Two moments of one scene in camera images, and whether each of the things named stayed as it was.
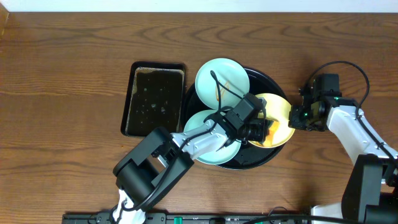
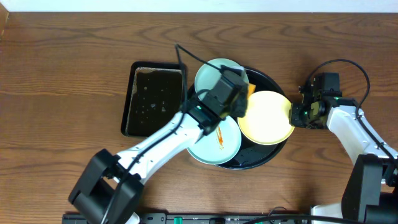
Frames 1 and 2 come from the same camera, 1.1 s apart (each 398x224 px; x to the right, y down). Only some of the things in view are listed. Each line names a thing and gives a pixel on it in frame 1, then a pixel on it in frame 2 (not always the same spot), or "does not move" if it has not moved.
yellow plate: x=278 y=108 does not move
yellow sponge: x=273 y=129 to x=252 y=88
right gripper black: x=295 y=121 does not move
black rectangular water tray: x=154 y=98 does not move
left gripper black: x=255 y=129 to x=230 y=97
